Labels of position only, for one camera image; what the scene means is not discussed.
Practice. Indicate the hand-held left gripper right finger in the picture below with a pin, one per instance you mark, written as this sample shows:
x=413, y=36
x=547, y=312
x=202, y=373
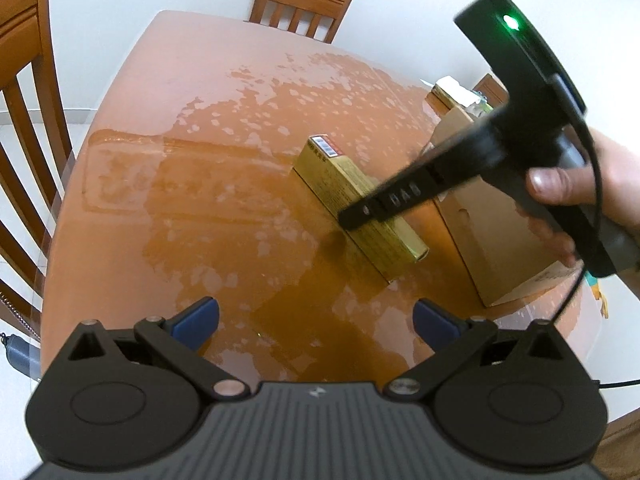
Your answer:
x=435, y=327

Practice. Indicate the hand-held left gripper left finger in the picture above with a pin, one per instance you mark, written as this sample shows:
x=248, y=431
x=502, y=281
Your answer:
x=197, y=322

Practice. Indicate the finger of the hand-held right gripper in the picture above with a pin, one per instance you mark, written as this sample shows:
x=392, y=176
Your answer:
x=355, y=217

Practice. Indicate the long gold box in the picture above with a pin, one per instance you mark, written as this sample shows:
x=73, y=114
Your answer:
x=325, y=175

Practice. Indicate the cardboard box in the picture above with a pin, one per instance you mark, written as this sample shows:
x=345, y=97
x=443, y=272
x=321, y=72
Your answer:
x=500, y=255

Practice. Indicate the brown wooden desktop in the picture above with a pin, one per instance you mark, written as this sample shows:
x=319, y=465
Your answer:
x=200, y=135

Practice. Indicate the person's right hand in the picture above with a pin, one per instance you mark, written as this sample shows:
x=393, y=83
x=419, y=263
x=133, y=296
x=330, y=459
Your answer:
x=615, y=175

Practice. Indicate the open tissue pack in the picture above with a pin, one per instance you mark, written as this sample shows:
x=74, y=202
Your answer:
x=450, y=87

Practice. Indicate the yellow teal carton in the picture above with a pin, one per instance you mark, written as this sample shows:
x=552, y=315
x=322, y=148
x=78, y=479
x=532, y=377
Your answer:
x=604, y=300

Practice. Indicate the blue grey hanging pouch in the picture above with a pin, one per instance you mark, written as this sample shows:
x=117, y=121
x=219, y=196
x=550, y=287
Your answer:
x=22, y=355

